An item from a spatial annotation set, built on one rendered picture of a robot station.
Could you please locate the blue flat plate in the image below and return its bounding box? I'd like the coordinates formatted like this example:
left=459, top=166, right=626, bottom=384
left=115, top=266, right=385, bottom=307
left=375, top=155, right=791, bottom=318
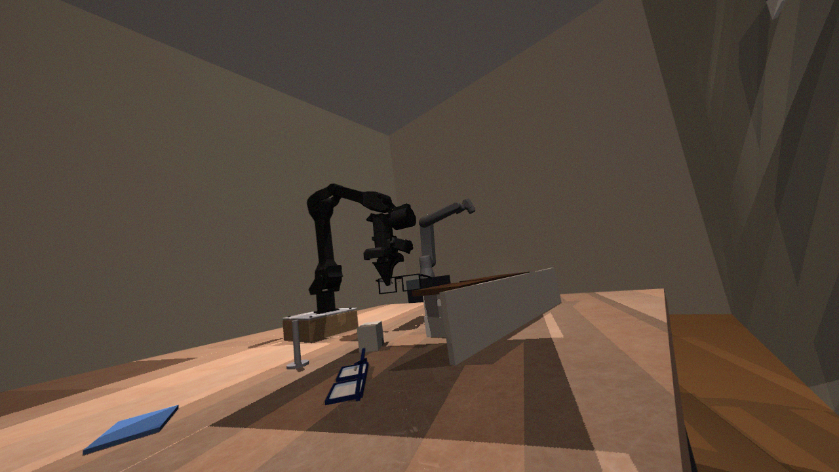
left=83, top=405, right=179, bottom=455

